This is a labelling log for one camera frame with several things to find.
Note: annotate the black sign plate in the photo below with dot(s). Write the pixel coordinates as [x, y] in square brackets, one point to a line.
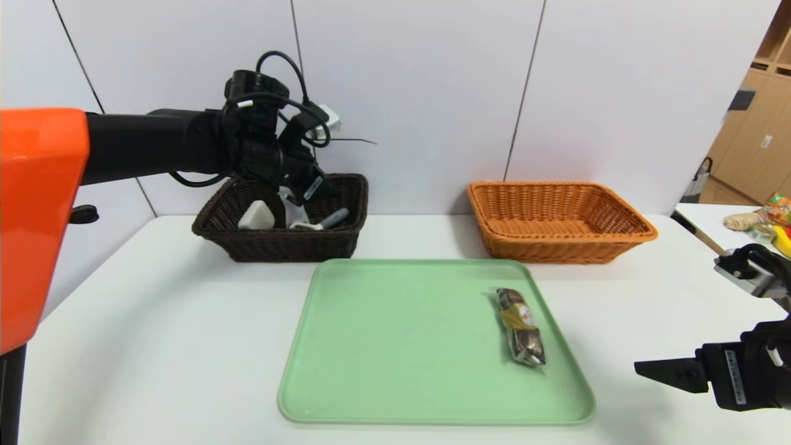
[741, 100]

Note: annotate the wooden cabinet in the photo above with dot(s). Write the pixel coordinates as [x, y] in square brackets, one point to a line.
[754, 142]

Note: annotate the white soap bar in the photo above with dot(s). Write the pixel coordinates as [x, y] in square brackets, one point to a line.
[256, 216]

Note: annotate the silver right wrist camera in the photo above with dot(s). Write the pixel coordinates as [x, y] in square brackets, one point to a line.
[751, 278]

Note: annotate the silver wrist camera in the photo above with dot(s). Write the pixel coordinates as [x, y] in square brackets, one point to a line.
[751, 278]
[327, 120]

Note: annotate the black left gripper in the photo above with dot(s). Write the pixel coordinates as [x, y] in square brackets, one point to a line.
[311, 185]

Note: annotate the white bottle clear cap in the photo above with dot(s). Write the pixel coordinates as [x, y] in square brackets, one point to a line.
[293, 213]

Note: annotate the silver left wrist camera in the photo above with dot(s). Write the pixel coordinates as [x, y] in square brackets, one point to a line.
[327, 120]

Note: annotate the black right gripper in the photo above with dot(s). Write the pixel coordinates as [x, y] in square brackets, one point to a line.
[731, 372]

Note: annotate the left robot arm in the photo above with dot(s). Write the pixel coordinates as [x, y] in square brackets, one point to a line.
[43, 216]

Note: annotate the dark brown wicker basket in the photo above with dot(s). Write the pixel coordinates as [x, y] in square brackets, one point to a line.
[278, 247]

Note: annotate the green plastic tray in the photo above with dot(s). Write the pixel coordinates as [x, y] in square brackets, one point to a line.
[383, 371]

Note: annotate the beige bread loaf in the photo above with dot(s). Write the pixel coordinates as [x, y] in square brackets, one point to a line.
[741, 221]

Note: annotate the brown gold snack packet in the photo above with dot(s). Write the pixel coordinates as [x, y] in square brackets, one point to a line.
[522, 327]

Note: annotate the yellow toy fruit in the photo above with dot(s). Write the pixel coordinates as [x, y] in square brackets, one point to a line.
[785, 240]

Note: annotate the small clear cup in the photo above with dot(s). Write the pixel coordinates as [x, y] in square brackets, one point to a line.
[761, 232]

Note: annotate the orange snack bag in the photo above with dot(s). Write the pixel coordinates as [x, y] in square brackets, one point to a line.
[778, 207]

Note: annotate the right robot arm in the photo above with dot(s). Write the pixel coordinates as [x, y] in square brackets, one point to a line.
[778, 371]

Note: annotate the orange wicker basket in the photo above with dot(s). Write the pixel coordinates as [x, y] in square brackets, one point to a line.
[556, 250]

